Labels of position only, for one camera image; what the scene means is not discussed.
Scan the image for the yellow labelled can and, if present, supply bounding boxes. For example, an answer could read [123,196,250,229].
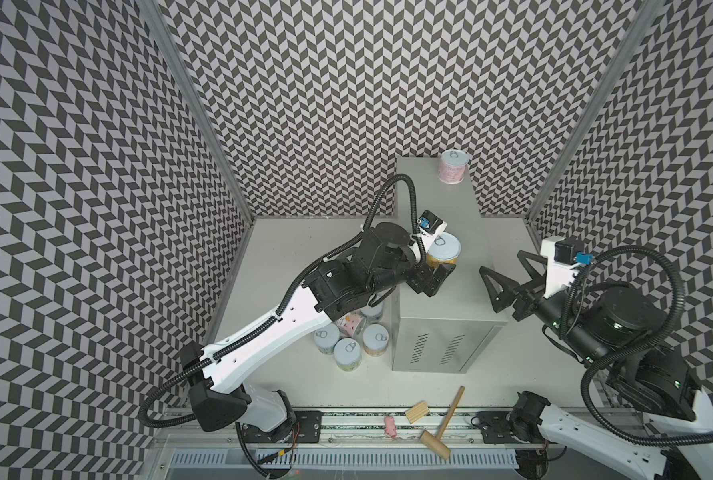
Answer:
[426,232,462,268]

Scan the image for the pink labelled can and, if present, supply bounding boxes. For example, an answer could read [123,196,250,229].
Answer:
[438,149,471,185]

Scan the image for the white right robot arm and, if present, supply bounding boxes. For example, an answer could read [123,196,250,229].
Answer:
[480,239,713,479]

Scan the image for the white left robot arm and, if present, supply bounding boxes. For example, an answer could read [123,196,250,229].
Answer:
[180,211,455,441]

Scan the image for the white metal cabinet counter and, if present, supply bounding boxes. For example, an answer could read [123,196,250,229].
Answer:
[392,158,507,374]

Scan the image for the orange labelled can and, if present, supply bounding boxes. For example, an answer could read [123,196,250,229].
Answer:
[362,324,391,357]

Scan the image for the pink can lying sideways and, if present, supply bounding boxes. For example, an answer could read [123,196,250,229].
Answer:
[336,311,366,338]

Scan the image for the green labelled front can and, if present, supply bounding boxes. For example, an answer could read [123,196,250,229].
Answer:
[334,338,363,372]

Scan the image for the small wooden block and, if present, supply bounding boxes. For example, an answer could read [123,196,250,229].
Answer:
[405,401,430,424]

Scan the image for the wooden mallet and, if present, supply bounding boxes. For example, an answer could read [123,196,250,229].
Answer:
[420,386,466,461]

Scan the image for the pink eraser block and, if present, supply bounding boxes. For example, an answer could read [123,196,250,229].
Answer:
[384,416,398,438]

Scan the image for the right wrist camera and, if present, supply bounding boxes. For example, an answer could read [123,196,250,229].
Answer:
[540,236,594,299]

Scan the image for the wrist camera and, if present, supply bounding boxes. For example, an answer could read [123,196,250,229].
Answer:
[540,236,594,299]
[417,210,448,251]

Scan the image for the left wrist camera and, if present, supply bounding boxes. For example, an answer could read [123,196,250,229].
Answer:
[417,210,448,251]

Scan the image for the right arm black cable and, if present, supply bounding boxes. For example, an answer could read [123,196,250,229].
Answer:
[557,244,713,448]

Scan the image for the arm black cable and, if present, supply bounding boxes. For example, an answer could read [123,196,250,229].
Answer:
[136,173,421,430]
[557,244,713,448]

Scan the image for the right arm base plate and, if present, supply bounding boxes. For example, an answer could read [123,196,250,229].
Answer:
[470,410,523,445]

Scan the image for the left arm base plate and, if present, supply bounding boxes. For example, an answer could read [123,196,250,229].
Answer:
[240,410,322,444]

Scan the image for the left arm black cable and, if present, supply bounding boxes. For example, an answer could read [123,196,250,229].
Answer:
[136,173,421,430]

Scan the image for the aluminium front rail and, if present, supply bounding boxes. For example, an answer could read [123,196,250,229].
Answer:
[154,406,543,449]

